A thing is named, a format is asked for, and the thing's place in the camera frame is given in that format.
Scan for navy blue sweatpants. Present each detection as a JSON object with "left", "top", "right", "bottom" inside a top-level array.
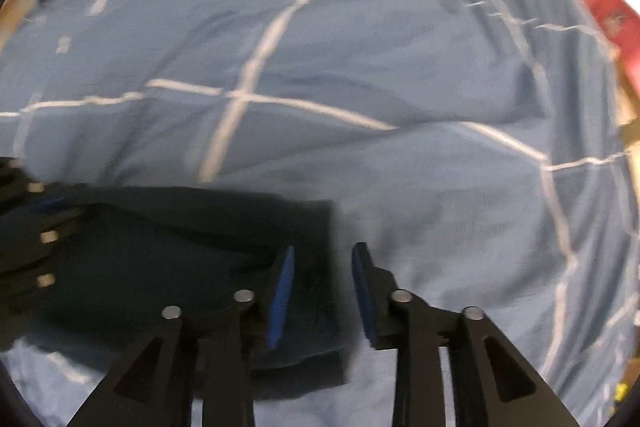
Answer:
[{"left": 1, "top": 185, "right": 346, "bottom": 400}]

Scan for red storage box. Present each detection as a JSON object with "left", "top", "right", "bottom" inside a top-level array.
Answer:
[{"left": 585, "top": 0, "right": 640, "bottom": 88}]

